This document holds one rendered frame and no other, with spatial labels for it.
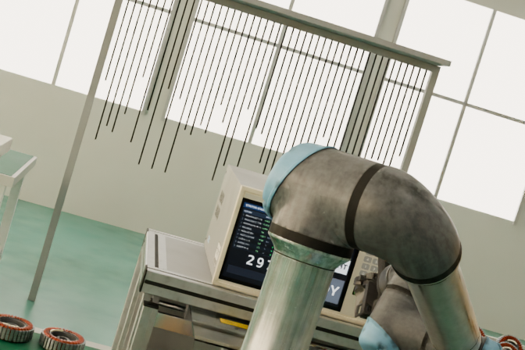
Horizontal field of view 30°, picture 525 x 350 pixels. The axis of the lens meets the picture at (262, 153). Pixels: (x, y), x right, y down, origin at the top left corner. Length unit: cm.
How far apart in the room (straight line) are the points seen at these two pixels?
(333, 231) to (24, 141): 708
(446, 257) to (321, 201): 17
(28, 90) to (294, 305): 704
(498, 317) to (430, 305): 766
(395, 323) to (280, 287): 36
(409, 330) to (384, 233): 39
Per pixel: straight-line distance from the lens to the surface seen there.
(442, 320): 139
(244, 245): 191
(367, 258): 196
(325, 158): 126
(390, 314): 159
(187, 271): 198
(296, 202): 125
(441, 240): 123
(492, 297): 894
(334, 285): 196
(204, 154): 820
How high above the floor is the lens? 153
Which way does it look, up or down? 4 degrees down
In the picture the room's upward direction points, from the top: 17 degrees clockwise
